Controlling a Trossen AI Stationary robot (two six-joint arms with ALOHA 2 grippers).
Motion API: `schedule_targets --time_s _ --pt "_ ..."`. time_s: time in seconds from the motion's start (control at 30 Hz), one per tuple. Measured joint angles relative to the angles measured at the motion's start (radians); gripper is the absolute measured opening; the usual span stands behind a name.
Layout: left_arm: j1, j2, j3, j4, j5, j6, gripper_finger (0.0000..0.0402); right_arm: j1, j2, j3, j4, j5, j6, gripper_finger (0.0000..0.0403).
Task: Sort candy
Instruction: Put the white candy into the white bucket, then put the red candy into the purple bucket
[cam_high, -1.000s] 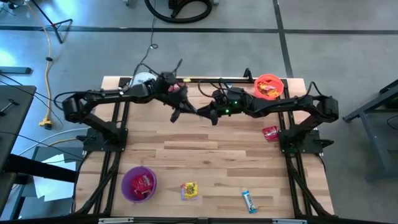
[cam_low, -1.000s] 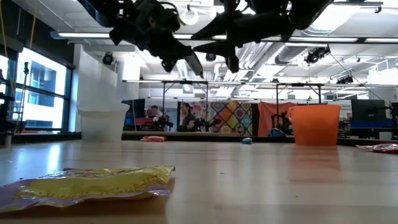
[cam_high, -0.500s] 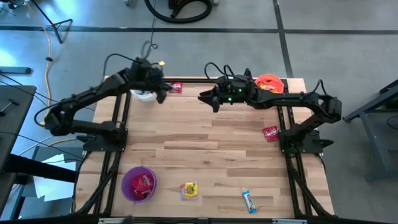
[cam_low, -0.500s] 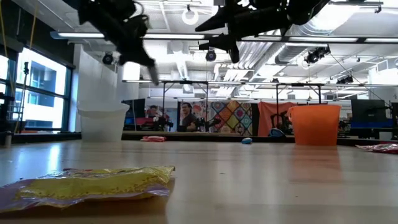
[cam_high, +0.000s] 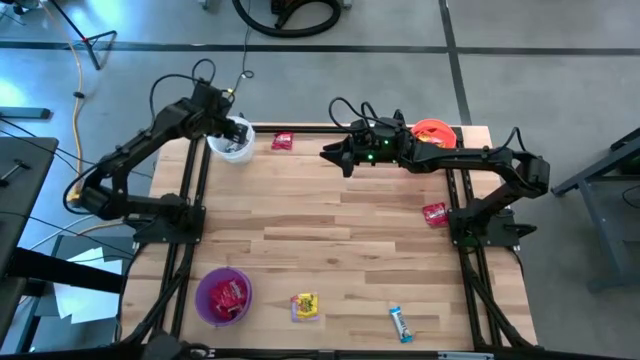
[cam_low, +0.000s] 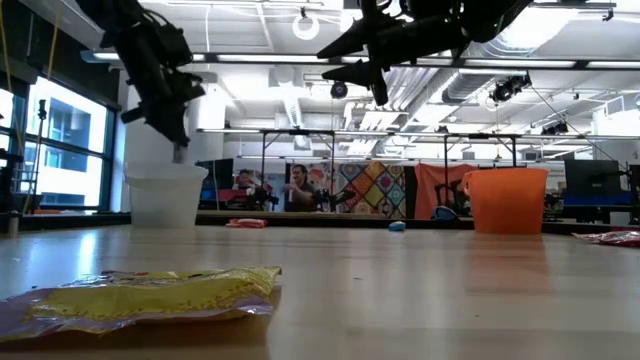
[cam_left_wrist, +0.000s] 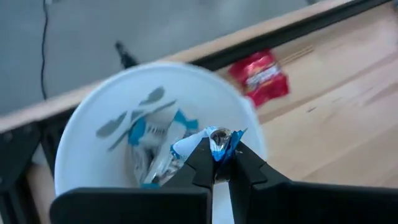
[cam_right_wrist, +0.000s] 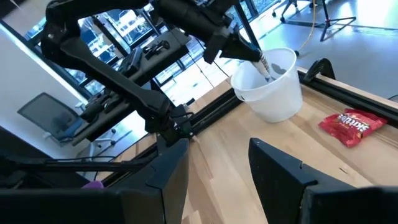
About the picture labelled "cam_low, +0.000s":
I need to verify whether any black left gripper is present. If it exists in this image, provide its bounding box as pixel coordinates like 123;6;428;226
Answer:
119;44;207;149

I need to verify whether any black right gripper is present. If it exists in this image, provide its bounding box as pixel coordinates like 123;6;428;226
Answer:
316;0;535;108

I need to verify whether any long ceiling light strip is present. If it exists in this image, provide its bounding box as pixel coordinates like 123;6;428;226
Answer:
214;52;331;65
79;48;209;65

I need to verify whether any white skull bucket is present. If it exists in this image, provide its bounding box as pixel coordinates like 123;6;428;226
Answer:
123;162;210;230

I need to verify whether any large glass window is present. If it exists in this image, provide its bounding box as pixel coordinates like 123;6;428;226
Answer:
0;74;121;214

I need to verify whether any black computer monitor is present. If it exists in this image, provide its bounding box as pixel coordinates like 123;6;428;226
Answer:
563;159;634;209
195;158;235;201

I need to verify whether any person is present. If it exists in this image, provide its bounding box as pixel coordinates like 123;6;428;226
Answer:
281;163;320;214
232;168;260;204

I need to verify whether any orange hanging cloth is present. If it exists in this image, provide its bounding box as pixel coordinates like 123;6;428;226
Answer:
413;162;474;221

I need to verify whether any colourful patchwork quilt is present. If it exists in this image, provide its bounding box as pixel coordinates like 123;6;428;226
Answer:
307;160;409;220

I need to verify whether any yellow purple Sour Patch packet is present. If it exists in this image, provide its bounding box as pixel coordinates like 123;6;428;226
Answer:
0;266;283;344

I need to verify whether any orange pumpkin bucket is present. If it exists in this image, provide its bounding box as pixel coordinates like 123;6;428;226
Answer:
460;167;550;235

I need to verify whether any red packet at right edge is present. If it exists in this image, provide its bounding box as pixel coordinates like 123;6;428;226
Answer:
571;231;640;249

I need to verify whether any white ring light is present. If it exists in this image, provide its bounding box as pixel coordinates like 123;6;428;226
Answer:
292;13;321;41

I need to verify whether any black metal workbench frame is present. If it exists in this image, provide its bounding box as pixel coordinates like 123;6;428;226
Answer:
258;128;337;211

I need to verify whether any black aluminium table frame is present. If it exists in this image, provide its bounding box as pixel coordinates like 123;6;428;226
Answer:
0;209;640;236

